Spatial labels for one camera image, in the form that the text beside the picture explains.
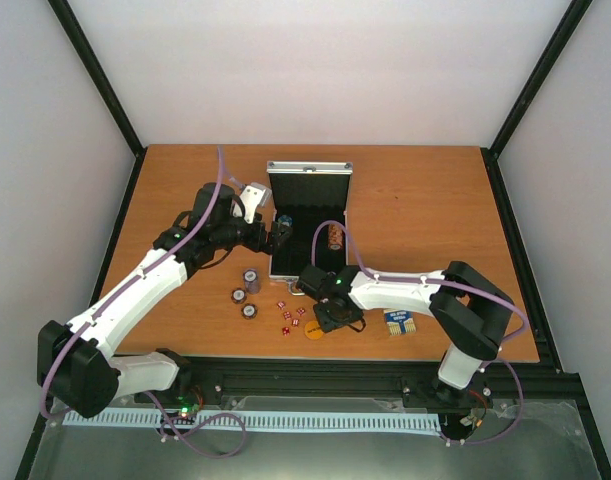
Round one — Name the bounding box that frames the red poker chip stack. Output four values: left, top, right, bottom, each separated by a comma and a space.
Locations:
327, 224, 344, 251

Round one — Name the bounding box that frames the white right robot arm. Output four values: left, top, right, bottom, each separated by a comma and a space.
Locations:
296, 261, 516, 390

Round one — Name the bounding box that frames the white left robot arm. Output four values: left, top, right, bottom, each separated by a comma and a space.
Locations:
37, 183, 291, 418

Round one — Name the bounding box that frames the orange dealer button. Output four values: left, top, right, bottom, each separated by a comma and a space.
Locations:
304, 320, 325, 340

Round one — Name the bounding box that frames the aluminium poker case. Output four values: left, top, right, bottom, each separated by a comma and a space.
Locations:
266, 161, 353, 296

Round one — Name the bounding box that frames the purple poker chip stack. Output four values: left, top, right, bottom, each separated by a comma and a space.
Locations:
243, 268, 261, 294

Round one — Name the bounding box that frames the blue playing card box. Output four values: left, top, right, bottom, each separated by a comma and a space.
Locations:
383, 309, 416, 336

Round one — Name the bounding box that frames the brown poker chip stack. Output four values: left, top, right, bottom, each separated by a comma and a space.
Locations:
231, 288, 247, 304

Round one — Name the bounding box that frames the black poker chip stack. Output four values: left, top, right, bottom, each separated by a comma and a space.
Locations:
241, 303, 258, 319

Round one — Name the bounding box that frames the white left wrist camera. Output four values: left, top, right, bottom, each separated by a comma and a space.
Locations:
240, 182, 272, 224

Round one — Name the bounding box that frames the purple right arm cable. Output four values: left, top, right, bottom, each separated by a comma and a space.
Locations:
310, 220, 531, 447

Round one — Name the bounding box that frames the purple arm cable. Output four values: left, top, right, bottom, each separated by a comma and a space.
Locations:
310, 220, 531, 447
38, 145, 248, 457

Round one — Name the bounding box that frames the light blue cable duct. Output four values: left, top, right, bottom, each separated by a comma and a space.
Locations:
62, 407, 441, 436

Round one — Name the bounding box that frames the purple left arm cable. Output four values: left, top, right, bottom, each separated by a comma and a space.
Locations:
38, 145, 248, 457

